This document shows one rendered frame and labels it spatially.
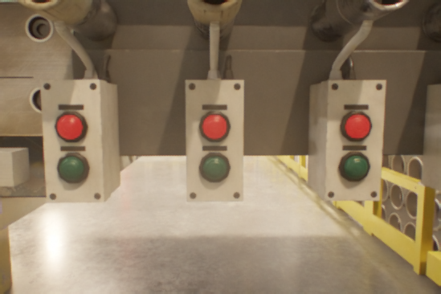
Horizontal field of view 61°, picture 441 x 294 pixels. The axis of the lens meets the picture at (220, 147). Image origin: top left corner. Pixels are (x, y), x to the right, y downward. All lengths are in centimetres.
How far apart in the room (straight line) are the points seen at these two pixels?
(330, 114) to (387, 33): 21
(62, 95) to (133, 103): 11
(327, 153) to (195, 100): 17
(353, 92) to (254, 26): 19
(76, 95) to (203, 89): 15
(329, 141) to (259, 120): 12
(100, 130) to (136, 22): 19
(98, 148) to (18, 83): 21
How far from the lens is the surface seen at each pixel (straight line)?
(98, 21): 52
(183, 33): 58
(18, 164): 57
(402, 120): 61
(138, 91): 55
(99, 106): 47
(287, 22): 59
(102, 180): 48
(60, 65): 62
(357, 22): 48
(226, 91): 45
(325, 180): 48
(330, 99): 47
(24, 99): 64
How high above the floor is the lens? 74
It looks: 7 degrees down
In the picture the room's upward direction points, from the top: straight up
